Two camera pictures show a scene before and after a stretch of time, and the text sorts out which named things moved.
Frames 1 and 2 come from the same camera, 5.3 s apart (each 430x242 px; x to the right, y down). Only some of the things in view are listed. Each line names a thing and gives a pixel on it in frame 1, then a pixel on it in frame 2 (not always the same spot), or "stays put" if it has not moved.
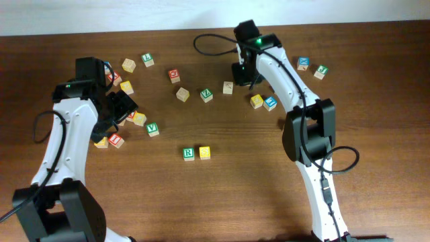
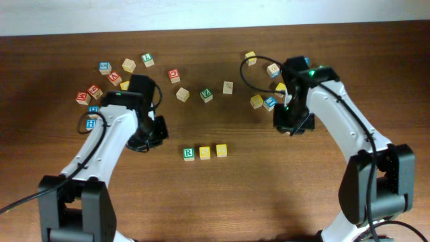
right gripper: (240, 78) -> (282, 124)
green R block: (188, 154) stays put
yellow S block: (205, 152) stays put
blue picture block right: (270, 103) stays put
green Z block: (206, 95) stays put
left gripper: (125, 105) -> (162, 134)
